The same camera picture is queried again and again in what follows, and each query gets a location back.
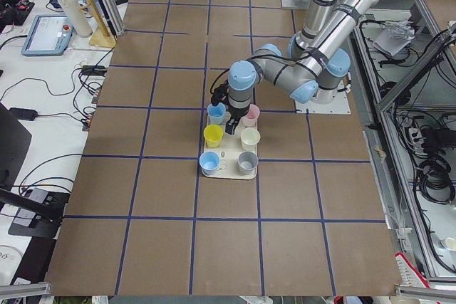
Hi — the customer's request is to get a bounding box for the wooden stand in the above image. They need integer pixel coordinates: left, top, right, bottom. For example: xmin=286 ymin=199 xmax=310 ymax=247
xmin=82 ymin=0 xmax=115 ymax=48

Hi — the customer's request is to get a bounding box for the light blue cup near pink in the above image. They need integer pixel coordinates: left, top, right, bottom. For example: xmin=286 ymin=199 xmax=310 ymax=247
xmin=207 ymin=103 xmax=226 ymax=125

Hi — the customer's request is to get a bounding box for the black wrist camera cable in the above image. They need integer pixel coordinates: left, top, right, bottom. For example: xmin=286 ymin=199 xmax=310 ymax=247
xmin=209 ymin=67 xmax=232 ymax=107

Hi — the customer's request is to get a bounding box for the beige water bottle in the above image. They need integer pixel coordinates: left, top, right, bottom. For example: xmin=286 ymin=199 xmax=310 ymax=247
xmin=57 ymin=0 xmax=93 ymax=38

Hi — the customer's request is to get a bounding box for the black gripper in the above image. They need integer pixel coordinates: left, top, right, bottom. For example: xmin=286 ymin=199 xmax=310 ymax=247
xmin=226 ymin=105 xmax=249 ymax=135

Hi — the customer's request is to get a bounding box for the light blue cup near grey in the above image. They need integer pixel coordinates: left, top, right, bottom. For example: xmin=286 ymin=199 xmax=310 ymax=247
xmin=199 ymin=151 xmax=220 ymax=175

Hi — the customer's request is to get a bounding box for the cream white plastic cup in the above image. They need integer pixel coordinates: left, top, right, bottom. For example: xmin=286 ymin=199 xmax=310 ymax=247
xmin=241 ymin=127 xmax=261 ymax=151

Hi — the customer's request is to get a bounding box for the pink plastic cup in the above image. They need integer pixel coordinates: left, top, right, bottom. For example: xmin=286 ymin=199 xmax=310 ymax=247
xmin=242 ymin=104 xmax=261 ymax=127

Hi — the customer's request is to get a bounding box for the beige plastic tray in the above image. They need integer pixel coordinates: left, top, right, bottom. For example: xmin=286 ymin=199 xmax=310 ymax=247
xmin=202 ymin=112 xmax=259 ymax=180

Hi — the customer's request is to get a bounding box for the yellow plastic cup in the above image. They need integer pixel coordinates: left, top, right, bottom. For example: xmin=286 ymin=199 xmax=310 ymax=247
xmin=203 ymin=125 xmax=224 ymax=148

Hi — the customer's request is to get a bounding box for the blue teach pendant tablet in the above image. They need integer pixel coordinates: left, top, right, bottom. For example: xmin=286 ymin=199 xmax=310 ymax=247
xmin=21 ymin=15 xmax=73 ymax=56

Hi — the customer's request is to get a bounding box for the grey plastic cup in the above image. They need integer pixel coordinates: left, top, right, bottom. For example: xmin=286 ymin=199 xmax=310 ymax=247
xmin=238 ymin=151 xmax=259 ymax=174

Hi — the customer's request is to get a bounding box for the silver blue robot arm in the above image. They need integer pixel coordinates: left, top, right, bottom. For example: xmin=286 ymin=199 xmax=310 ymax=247
xmin=224 ymin=0 xmax=380 ymax=135

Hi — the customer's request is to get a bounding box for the black power adapter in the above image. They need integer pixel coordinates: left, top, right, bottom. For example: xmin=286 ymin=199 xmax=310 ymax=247
xmin=9 ymin=108 xmax=38 ymax=121

